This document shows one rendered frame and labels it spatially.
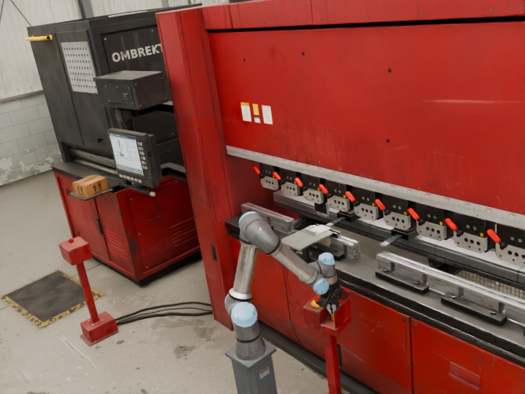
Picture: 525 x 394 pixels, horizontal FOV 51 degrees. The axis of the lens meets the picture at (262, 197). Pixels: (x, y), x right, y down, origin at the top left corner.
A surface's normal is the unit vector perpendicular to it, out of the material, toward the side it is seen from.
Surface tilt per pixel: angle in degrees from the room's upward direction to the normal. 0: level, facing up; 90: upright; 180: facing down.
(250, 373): 90
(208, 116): 90
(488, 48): 90
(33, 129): 90
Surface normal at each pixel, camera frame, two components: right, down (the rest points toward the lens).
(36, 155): 0.67, 0.18
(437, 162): -0.77, 0.33
